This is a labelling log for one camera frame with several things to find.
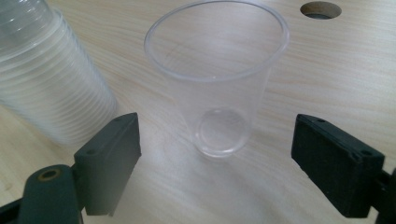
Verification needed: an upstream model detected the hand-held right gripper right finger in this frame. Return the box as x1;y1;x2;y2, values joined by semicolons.
290;113;387;219

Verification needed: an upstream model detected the stack of clear plastic cups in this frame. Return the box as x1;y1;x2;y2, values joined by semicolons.
0;0;120;147

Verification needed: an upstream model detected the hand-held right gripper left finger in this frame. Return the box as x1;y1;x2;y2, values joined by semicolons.
74;112;143;217

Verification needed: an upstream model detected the clear disposable cup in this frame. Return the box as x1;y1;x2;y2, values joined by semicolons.
143;0;290;159

